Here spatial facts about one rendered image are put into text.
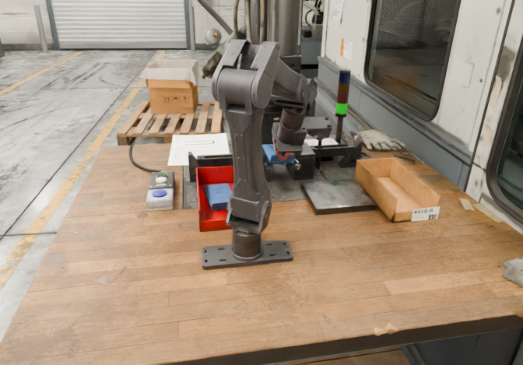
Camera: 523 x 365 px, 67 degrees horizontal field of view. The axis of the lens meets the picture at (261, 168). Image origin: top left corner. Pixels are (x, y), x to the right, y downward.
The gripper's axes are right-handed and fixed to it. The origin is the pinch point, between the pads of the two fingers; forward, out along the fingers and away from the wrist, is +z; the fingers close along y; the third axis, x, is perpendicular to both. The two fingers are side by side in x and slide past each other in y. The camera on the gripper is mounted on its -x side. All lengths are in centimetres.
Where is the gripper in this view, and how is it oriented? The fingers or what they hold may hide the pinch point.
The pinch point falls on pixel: (282, 157)
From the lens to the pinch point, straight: 112.5
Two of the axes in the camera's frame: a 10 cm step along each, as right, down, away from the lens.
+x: -9.8, 0.4, -1.8
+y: -1.4, -8.0, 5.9
